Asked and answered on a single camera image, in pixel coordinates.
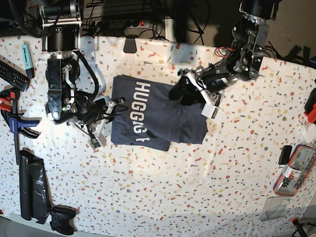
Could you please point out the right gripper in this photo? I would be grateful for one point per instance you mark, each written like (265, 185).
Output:
(91, 113)

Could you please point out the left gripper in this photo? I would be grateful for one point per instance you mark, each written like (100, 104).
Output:
(211, 81)

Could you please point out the blue T-shirt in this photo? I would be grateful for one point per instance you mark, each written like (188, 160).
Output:
(152, 120)

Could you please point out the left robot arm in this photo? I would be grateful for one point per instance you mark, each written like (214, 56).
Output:
(243, 62)

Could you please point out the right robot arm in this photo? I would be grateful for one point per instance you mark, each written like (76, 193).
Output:
(61, 22)

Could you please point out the white power strip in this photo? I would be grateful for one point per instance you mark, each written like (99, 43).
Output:
(126, 24)

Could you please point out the light blue highlighter pen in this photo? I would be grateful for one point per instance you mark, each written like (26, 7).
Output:
(28, 63)

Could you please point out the black TV remote control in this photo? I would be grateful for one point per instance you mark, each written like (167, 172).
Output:
(14, 77)

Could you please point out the blue black bar clamp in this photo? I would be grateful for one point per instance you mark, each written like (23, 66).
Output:
(10, 112)

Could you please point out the small black box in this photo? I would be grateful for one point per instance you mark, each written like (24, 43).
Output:
(285, 155)

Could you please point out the red black clamp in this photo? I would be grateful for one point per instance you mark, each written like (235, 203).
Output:
(299, 228)
(310, 107)

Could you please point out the black game controller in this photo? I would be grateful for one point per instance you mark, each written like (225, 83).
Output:
(60, 220)

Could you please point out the black garbage bag roll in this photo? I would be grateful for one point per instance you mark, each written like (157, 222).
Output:
(34, 194)

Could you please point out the striped transparent pencil case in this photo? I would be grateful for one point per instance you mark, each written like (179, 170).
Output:
(293, 175)

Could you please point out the clear plastic packaging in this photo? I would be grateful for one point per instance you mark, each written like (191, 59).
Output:
(275, 208)

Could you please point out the red black clamp bottom right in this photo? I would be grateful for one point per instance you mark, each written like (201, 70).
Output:
(299, 228)

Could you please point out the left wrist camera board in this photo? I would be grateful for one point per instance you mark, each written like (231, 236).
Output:
(210, 111)

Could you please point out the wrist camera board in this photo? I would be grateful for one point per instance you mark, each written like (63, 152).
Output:
(97, 140)
(210, 111)

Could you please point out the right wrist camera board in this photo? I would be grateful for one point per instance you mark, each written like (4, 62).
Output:
(97, 140)

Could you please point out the black table clamp bracket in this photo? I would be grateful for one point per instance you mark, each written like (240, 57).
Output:
(130, 44)

